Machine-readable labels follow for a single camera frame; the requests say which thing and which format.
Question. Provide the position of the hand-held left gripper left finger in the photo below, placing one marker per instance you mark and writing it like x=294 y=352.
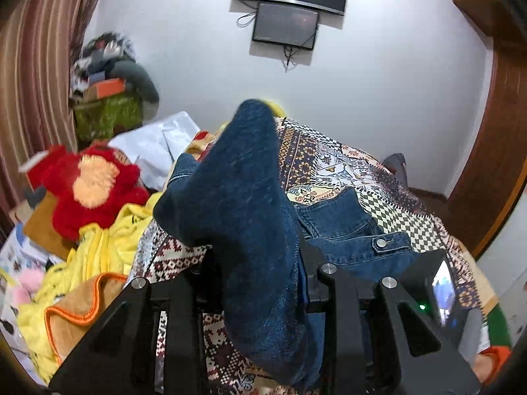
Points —
x=189 y=296

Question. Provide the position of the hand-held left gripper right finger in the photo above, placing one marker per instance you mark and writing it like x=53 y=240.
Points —
x=333 y=292

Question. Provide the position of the blue denim jacket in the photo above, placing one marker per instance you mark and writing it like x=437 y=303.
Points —
x=247 y=214

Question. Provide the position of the person's right forearm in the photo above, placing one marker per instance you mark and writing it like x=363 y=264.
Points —
x=494 y=362

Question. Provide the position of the colourful block bedsheet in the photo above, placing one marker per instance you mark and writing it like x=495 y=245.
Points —
x=500 y=325

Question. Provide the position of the yellow blanket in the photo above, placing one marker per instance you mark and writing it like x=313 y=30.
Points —
x=99 y=255

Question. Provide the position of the brown blanket with orange trim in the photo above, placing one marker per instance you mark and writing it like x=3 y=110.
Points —
x=80 y=308

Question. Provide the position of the patterned patchwork blanket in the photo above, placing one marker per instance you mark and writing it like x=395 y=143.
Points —
x=350 y=173

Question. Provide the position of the wooden door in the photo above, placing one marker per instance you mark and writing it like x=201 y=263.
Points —
x=490 y=152

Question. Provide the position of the red plush toy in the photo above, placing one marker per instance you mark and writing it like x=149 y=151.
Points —
x=88 y=189

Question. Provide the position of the white cloth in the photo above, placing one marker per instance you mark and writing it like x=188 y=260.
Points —
x=154 y=148

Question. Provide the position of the pink toy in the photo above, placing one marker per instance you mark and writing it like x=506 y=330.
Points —
x=22 y=286

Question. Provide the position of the brown cardboard box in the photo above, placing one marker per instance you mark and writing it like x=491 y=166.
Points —
x=39 y=222

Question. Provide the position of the cartoon printed sheet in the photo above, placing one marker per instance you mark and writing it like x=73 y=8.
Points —
x=16 y=263

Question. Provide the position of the yellow pillow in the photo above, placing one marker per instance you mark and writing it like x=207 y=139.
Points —
x=276 y=107

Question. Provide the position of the orange box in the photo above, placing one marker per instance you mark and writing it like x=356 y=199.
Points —
x=105 y=87

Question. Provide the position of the pile of clutter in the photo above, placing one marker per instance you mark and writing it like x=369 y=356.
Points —
x=111 y=61

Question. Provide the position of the striped curtain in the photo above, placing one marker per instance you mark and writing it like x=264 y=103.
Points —
x=45 y=82

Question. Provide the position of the wooden wardrobe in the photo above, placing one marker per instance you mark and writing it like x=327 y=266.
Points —
x=479 y=4

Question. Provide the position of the small wall monitor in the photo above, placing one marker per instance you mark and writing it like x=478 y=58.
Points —
x=285 y=24

